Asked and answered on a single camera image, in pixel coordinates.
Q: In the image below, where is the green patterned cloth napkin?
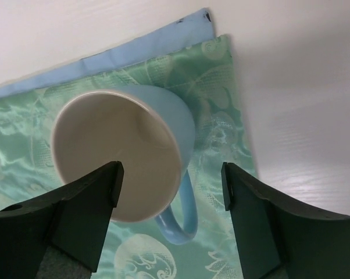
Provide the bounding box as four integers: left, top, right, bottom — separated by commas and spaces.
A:
0, 8, 260, 279

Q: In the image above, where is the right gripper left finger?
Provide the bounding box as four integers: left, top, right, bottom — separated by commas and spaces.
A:
0, 162, 124, 278

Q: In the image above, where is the blue mug white inside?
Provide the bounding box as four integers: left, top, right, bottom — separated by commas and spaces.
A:
51, 85, 198, 245

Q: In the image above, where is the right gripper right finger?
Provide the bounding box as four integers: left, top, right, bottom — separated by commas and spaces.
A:
221, 163, 350, 278

